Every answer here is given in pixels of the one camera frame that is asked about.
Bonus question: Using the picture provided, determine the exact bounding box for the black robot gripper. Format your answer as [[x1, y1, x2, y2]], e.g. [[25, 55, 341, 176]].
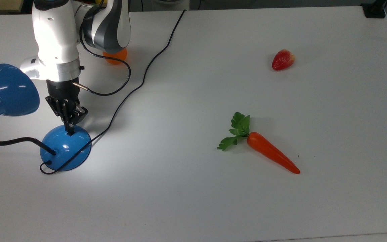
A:
[[45, 78, 89, 136]]

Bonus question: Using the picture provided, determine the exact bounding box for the orange toy carrot with leaves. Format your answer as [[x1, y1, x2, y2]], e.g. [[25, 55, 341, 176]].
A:
[[217, 112, 301, 174]]

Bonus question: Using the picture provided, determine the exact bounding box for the black lamp power cord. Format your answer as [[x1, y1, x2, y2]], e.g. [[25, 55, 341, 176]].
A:
[[40, 9, 186, 175]]

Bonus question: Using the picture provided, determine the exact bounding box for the blue gooseneck desk lamp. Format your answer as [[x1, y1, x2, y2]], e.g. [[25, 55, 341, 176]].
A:
[[0, 63, 92, 172]]

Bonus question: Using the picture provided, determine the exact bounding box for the black gripper signal cable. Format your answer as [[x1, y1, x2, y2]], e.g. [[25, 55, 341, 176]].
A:
[[72, 32, 132, 97]]

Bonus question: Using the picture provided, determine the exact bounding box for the red toy strawberry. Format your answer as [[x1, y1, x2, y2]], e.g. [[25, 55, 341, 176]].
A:
[[271, 49, 295, 71]]

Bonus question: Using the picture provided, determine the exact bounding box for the black table corner clamp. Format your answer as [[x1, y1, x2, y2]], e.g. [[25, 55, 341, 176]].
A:
[[361, 0, 387, 19]]

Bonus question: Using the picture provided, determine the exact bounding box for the orange mandarin fruit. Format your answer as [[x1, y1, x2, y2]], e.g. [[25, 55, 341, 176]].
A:
[[102, 48, 128, 65]]

